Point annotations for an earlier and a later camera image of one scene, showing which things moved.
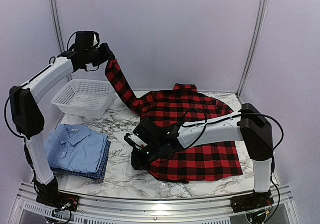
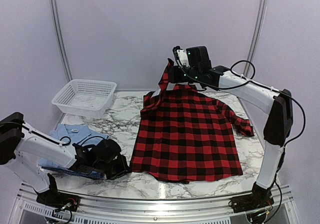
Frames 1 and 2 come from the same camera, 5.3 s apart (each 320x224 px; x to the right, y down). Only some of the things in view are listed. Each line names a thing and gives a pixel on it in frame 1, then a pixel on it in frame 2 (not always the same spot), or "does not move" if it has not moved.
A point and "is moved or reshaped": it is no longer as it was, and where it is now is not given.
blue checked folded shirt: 100,173 does not move
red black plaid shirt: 181,104 is moved or reshaped
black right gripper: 141,164 -> 175,78
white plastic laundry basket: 86,98 does not move
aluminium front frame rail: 103,210 does not move
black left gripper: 107,54 -> 123,168
